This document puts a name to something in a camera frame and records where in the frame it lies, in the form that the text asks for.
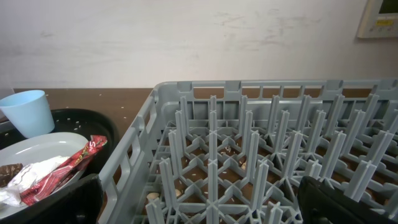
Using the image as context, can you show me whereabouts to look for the brown food scrap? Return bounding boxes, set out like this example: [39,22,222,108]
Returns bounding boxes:
[0,163,23,187]

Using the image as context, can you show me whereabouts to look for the red snack wrapper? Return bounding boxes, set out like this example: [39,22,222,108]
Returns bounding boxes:
[20,135,108,206]

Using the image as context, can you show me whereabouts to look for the grey dishwasher rack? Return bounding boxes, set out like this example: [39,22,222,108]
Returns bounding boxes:
[99,80,397,223]

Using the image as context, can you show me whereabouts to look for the wall control panel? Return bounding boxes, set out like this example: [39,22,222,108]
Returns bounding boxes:
[357,0,397,39]

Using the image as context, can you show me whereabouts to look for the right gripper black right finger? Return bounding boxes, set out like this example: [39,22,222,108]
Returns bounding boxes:
[297,176,397,224]

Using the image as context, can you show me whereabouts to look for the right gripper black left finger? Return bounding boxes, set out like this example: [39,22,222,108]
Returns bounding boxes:
[1,174,103,224]

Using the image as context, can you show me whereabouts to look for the light blue plastic cup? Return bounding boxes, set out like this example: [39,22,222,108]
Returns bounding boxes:
[1,90,55,138]

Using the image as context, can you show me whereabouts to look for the white tissue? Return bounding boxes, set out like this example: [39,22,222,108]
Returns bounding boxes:
[1,156,68,207]

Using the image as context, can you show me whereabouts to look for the round black tray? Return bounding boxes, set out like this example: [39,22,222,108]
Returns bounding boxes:
[1,109,119,193]

